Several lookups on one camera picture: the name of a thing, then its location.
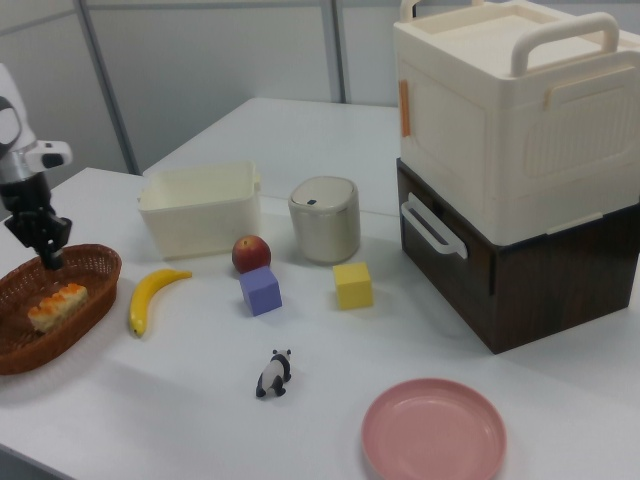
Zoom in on pink round plate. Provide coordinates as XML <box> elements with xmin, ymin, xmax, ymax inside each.
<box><xmin>361</xmin><ymin>378</ymin><xmax>508</xmax><ymax>480</ymax></box>

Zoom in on yellow banana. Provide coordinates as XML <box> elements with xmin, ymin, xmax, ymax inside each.
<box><xmin>129</xmin><ymin>268</ymin><xmax>194</xmax><ymax>340</ymax></box>

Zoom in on bread loaf with orange glaze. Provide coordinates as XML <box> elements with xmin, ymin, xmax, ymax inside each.
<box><xmin>27</xmin><ymin>282</ymin><xmax>89</xmax><ymax>335</ymax></box>

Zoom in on yellow foam cube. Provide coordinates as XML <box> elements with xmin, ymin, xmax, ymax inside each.
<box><xmin>332</xmin><ymin>261</ymin><xmax>375</xmax><ymax>311</ymax></box>

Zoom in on white drawer handle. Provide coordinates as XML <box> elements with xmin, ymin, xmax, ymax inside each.
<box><xmin>399</xmin><ymin>192</ymin><xmax>469</xmax><ymax>261</ymax></box>

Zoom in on purple foam cube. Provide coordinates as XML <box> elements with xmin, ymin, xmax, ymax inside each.
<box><xmin>238</xmin><ymin>266</ymin><xmax>284</xmax><ymax>318</ymax></box>

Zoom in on cream plastic storage box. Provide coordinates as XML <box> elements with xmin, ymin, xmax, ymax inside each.
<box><xmin>392</xmin><ymin>0</ymin><xmax>640</xmax><ymax>246</ymax></box>

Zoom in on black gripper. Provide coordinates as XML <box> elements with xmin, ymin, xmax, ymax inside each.
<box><xmin>0</xmin><ymin>172</ymin><xmax>74</xmax><ymax>272</ymax></box>

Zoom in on small beige lidded bin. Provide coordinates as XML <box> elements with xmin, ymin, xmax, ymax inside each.
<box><xmin>288</xmin><ymin>175</ymin><xmax>362</xmax><ymax>265</ymax></box>

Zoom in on copper door handle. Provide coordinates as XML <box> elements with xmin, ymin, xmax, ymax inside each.
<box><xmin>399</xmin><ymin>78</ymin><xmax>412</xmax><ymax>137</ymax></box>

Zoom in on brown wicker basket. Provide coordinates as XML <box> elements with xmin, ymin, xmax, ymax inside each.
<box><xmin>0</xmin><ymin>243</ymin><xmax>123</xmax><ymax>376</ymax></box>

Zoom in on cream plastic tub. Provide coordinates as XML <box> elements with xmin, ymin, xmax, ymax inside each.
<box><xmin>138</xmin><ymin>159</ymin><xmax>263</xmax><ymax>262</ymax></box>

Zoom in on dark wood drawer cabinet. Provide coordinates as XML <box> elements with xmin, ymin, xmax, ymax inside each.
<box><xmin>396</xmin><ymin>157</ymin><xmax>640</xmax><ymax>356</ymax></box>

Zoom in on red apple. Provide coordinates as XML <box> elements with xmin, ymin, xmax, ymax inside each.
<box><xmin>231</xmin><ymin>234</ymin><xmax>273</xmax><ymax>275</ymax></box>

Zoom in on small panda figurine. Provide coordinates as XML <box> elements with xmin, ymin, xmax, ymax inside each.
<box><xmin>255</xmin><ymin>348</ymin><xmax>294</xmax><ymax>400</ymax></box>

